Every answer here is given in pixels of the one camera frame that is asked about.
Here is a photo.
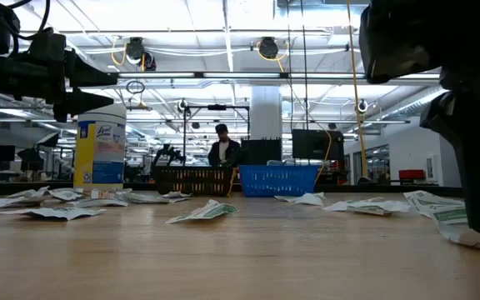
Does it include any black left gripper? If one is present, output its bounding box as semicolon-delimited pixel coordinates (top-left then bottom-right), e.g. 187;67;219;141
0;49;119;123

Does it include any white long bandage wrapper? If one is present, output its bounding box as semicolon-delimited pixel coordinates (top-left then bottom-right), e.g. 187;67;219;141
117;191;170;205
322;199;412;214
293;192;325;208

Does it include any white yellow wipes canister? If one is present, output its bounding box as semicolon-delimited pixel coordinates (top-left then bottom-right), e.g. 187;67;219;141
72;102;128;192

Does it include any red cart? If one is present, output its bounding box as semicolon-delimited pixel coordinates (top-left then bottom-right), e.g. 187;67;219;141
397;169;427;184

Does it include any black slotted plastic basket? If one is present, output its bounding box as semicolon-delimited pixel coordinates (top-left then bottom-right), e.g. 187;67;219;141
152;165;235;198

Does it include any person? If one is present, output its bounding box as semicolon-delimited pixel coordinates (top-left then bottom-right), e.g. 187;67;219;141
207;123;243;168

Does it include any long ceiling light strip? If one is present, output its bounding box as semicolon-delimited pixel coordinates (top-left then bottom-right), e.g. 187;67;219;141
117;71;441;81

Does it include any black monitor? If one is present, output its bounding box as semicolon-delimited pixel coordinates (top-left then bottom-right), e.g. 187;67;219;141
292;128;345;161

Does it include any white building column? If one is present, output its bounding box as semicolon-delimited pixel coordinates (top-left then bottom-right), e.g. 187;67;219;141
250;85;283;141

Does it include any black equipment cabinet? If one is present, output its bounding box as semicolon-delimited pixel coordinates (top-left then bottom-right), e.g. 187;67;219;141
240;138;283;166

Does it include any blue slotted plastic basket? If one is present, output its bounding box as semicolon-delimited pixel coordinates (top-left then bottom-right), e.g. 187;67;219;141
238;164;323;198

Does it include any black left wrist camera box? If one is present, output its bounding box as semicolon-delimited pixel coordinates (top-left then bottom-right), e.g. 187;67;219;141
27;27;67;58

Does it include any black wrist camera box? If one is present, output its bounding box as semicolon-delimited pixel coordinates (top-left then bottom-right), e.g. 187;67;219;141
27;27;67;58
358;0;445;84

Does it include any black ceiling cable reel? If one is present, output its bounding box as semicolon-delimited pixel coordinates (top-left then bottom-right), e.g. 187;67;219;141
257;36;281;60
124;36;158;73

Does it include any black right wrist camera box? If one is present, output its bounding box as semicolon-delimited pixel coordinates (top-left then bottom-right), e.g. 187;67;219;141
358;0;445;84

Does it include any black left camera cable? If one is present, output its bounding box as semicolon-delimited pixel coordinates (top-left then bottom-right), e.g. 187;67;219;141
5;0;52;42

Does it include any black gantry frame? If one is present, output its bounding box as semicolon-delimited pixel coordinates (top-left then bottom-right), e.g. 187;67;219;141
182;103;252;168

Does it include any yellow hanging cord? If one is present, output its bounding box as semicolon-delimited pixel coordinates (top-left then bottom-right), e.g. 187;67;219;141
345;0;370;185

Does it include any yellow drop cable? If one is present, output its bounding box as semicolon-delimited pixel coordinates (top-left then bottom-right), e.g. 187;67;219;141
313;127;333;187

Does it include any black hanging cable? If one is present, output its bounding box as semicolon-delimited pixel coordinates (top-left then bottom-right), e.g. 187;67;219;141
286;0;310;131

